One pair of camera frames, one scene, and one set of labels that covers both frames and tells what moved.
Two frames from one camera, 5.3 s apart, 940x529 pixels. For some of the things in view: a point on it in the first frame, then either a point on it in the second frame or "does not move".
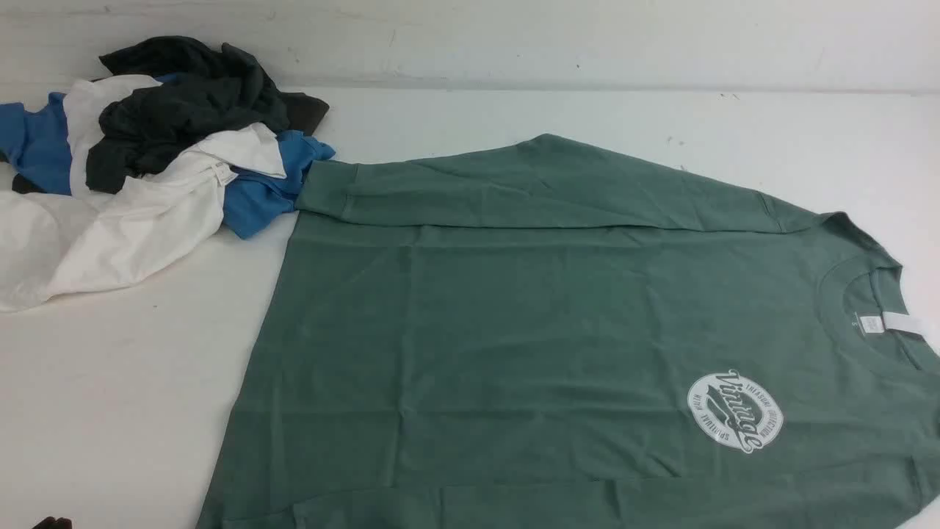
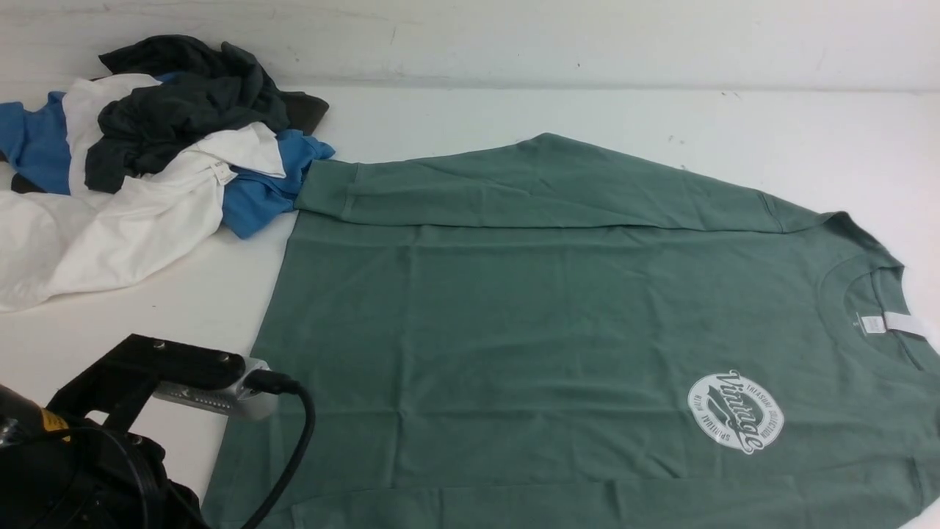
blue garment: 33,142 does not move
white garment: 53,247 does not move
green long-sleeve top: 541,333 does not move
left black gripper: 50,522 to 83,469
